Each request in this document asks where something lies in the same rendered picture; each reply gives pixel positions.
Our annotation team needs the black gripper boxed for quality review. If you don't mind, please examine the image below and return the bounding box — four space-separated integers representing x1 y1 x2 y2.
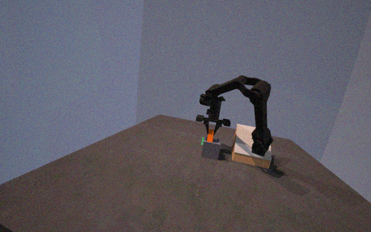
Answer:
196 108 231 135

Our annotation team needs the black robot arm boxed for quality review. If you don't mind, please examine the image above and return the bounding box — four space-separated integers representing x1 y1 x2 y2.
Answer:
200 75 273 156

